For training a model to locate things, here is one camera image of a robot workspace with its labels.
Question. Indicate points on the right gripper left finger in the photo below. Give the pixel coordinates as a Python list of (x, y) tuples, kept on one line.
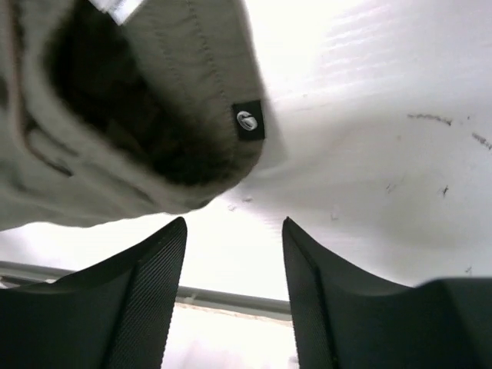
[(114, 314)]

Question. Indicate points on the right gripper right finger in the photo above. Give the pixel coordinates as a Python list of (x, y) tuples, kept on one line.
[(346, 317)]

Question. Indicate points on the olive green shorts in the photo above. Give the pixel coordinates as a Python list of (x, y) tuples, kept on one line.
[(113, 110)]

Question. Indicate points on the aluminium front rail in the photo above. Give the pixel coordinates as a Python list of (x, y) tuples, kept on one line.
[(16, 273)]

